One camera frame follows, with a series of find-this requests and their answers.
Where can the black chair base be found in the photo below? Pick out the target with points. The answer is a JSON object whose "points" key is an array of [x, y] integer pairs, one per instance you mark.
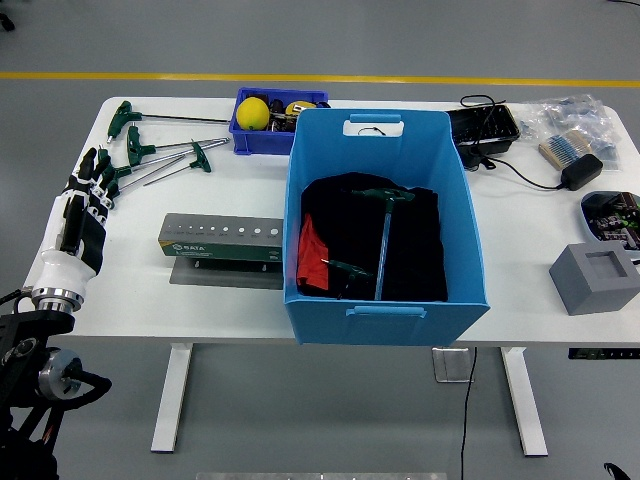
{"points": [[6, 22]]}

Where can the light blue tray with electronics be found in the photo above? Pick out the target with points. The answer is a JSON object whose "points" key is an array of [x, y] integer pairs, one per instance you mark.
{"points": [[612, 220]]}

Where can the blue folding storage box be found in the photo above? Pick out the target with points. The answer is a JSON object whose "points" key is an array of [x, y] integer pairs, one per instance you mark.
{"points": [[380, 325]]}

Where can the brown metal part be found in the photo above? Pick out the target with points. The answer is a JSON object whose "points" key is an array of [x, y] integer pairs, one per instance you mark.
{"points": [[282, 123]]}

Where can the yellow tape measure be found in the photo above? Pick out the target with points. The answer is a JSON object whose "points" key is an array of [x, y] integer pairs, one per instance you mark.
{"points": [[300, 107]]}

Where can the resistor tape strip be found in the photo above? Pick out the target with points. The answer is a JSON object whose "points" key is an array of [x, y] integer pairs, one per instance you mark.
{"points": [[562, 147]]}

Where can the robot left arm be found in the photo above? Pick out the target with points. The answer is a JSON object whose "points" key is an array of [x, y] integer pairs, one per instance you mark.
{"points": [[20, 325]]}

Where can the green grey hex key stand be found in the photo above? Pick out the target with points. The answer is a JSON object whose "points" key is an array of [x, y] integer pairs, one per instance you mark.
{"points": [[215, 247]]}

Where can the white table leg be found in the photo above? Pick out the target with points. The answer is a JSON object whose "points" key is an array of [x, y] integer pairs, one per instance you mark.
{"points": [[525, 400], [172, 400]]}

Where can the black cloth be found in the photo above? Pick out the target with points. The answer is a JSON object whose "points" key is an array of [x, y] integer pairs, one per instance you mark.
{"points": [[415, 240]]}

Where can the yellow ball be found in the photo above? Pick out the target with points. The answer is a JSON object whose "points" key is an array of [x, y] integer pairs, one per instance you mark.
{"points": [[252, 114]]}

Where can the metal floor box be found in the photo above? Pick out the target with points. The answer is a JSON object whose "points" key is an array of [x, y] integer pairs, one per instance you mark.
{"points": [[452, 365]]}

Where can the black power adapter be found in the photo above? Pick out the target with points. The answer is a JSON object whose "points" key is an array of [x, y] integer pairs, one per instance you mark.
{"points": [[582, 171]]}

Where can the grey block with square recess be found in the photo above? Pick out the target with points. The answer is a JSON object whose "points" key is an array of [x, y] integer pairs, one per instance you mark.
{"points": [[590, 295]]}

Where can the black plastic tray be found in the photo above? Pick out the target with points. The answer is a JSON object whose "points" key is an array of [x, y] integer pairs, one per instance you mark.
{"points": [[480, 130]]}

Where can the black table control panel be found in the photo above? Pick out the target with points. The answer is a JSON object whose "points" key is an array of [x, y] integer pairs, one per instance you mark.
{"points": [[605, 353]]}

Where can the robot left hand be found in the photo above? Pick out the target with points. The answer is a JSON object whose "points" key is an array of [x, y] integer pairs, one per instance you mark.
{"points": [[65, 270]]}

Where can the clear plastic component bags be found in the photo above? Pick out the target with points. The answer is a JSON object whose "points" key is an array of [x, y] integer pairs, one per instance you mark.
{"points": [[575, 112]]}

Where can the red cloth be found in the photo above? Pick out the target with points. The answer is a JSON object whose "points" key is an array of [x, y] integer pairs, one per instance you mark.
{"points": [[312, 255]]}

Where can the dark brown roll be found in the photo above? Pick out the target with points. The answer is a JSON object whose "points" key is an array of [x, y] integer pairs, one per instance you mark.
{"points": [[276, 106]]}

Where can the dark blue parts bin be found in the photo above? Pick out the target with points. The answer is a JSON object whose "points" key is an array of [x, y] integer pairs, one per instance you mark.
{"points": [[260, 142]]}

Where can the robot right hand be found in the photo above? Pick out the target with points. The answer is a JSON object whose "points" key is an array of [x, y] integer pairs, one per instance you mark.
{"points": [[617, 472]]}

